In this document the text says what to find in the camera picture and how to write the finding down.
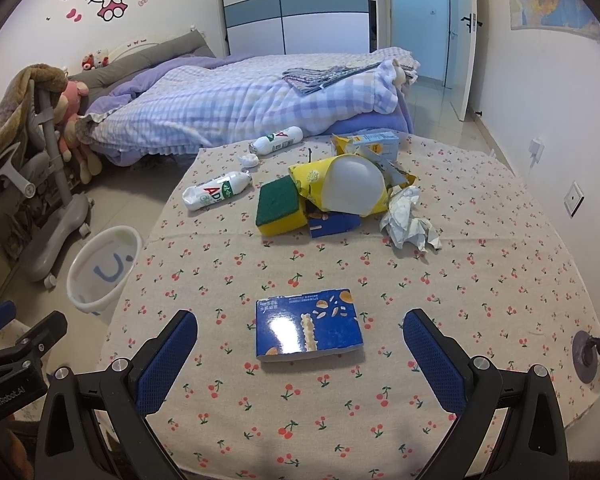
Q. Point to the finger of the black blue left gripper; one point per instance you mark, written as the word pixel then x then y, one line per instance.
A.
pixel 94 425

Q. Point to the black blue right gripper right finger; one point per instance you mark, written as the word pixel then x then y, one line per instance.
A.
pixel 531 443

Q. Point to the white paper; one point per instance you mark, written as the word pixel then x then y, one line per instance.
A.
pixel 403 226

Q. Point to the white AD bottle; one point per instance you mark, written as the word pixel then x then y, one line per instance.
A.
pixel 271 143
pixel 216 190

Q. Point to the torn blue biscuit box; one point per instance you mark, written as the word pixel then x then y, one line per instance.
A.
pixel 323 223

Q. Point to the yellow green sponge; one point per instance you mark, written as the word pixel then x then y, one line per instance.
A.
pixel 281 209

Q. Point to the yellow paper cup container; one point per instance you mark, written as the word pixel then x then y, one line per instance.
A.
pixel 350 184

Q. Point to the small white tissue ball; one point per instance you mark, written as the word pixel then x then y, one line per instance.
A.
pixel 249 160

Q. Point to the light blue carton box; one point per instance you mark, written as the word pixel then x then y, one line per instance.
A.
pixel 383 143

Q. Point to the yellow foil snack wrapper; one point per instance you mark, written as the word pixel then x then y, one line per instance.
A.
pixel 395 176

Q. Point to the white plastic trash bin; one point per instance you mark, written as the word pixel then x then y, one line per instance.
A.
pixel 100 270

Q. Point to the grey ergonomic chair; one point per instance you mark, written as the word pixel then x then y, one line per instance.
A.
pixel 38 209

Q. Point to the brown blanket on chair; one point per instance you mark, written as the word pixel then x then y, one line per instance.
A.
pixel 17 97

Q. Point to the cherry print tablecloth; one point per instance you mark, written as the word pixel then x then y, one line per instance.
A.
pixel 503 284

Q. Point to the grey bed headboard cushion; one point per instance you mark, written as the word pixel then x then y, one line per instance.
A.
pixel 135 60

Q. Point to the small red white plush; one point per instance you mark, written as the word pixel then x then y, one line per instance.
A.
pixel 98 59

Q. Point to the checkered blue quilt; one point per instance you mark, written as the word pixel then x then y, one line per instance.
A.
pixel 186 104

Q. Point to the white door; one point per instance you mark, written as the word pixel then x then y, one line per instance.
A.
pixel 463 28

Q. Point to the folded striped cloth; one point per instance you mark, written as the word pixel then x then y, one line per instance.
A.
pixel 311 80

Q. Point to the white blue wardrobe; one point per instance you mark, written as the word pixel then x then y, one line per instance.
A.
pixel 264 27

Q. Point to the phone on suction mount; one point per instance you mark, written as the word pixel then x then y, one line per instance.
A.
pixel 585 356

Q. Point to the white wall switch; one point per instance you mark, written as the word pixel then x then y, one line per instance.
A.
pixel 573 199

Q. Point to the white wall socket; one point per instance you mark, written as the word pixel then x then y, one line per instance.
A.
pixel 536 149

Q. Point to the wall map poster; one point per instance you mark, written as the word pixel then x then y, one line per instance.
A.
pixel 570 16

